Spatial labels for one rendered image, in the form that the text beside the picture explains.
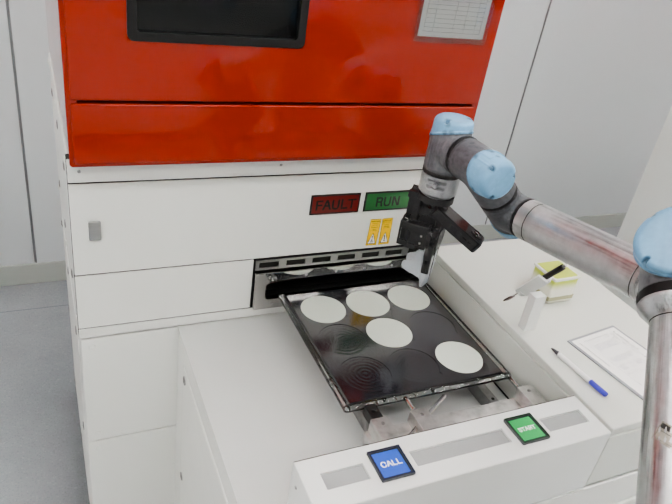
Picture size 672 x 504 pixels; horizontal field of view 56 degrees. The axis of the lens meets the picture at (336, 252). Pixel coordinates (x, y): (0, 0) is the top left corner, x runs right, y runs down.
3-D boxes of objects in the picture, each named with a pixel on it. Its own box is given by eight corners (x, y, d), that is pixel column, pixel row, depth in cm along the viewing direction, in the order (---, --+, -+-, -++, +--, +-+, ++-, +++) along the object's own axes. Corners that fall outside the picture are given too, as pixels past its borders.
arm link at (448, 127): (452, 126, 111) (425, 109, 117) (438, 183, 116) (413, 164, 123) (487, 125, 114) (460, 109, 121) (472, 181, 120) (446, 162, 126)
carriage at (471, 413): (360, 443, 113) (363, 431, 112) (522, 405, 128) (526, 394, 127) (381, 478, 107) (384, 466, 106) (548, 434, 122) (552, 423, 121)
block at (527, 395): (513, 397, 125) (517, 386, 124) (526, 394, 127) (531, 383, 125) (539, 426, 119) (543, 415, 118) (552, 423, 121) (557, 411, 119)
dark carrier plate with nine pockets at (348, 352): (285, 297, 141) (286, 295, 141) (418, 281, 155) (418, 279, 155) (349, 405, 115) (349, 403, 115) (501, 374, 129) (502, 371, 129)
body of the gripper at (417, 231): (405, 231, 134) (417, 179, 128) (444, 243, 132) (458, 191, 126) (394, 246, 128) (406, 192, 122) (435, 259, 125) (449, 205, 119)
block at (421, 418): (406, 421, 116) (410, 409, 114) (422, 418, 117) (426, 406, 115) (429, 455, 109) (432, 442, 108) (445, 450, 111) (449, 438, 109)
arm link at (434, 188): (464, 171, 124) (455, 185, 117) (459, 192, 126) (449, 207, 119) (427, 161, 126) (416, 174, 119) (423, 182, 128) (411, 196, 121)
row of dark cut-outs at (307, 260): (254, 269, 140) (255, 259, 138) (424, 252, 158) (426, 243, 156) (255, 270, 139) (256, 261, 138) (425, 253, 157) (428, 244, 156)
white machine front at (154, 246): (78, 332, 133) (64, 153, 113) (413, 289, 166) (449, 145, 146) (79, 341, 130) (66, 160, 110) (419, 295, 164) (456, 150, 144)
